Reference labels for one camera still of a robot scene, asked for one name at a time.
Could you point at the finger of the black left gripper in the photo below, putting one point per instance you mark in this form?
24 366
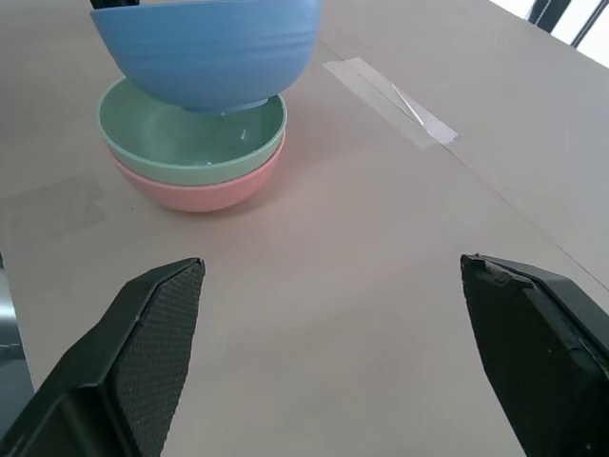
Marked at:
111 3

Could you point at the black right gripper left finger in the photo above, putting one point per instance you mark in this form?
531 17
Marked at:
119 352

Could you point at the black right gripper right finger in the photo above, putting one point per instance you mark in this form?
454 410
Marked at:
533 352

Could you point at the blue plastic bowl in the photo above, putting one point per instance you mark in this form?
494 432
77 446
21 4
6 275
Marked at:
204 57

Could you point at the green plastic bowl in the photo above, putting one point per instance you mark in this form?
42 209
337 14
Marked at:
157 143

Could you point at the pink plastic bowl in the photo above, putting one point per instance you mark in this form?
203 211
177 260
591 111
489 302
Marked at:
209 192

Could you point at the grey tape strip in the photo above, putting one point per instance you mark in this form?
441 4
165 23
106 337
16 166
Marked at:
380 93

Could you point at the black metal frame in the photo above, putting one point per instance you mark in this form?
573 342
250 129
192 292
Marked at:
547 12

